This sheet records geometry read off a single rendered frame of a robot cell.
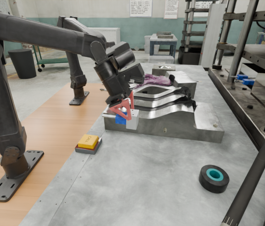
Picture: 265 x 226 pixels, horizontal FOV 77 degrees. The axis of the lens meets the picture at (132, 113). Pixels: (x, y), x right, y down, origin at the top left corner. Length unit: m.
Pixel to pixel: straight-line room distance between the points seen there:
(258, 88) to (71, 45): 1.14
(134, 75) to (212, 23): 4.52
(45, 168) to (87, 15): 8.03
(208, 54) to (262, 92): 3.78
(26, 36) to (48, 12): 8.80
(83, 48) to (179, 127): 0.46
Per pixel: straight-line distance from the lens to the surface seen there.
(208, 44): 5.00
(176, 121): 0.70
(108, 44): 0.77
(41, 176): 0.65
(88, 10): 8.44
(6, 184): 0.67
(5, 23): 0.48
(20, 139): 0.58
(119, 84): 0.51
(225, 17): 1.93
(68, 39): 0.49
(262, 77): 1.32
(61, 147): 0.74
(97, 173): 0.60
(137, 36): 7.94
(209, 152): 0.72
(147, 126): 0.72
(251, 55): 1.45
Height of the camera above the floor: 1.24
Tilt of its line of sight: 29 degrees down
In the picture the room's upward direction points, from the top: straight up
